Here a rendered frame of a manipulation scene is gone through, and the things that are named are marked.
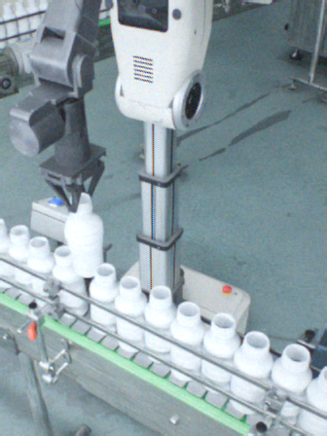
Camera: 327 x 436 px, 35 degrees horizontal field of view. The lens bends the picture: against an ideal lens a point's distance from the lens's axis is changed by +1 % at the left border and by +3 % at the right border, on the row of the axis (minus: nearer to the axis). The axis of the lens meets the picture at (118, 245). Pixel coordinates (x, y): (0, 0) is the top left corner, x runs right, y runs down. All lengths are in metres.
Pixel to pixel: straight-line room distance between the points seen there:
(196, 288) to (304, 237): 0.92
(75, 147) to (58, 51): 0.14
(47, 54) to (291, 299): 2.01
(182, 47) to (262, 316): 1.45
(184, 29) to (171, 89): 0.15
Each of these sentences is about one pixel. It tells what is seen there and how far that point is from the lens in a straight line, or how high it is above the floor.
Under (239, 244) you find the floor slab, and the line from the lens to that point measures 2.82.
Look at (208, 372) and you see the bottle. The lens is 0.94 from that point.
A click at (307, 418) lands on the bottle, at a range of 0.90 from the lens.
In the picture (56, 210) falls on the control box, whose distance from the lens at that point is 1.19.
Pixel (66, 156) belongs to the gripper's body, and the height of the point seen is 1.40.
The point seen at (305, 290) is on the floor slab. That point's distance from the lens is 2.64.
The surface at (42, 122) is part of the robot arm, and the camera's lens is 0.75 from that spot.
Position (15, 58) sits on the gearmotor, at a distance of 2.37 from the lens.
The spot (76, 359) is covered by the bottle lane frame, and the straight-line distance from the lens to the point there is 1.14.
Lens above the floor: 1.82
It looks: 41 degrees down
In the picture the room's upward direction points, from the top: 4 degrees counter-clockwise
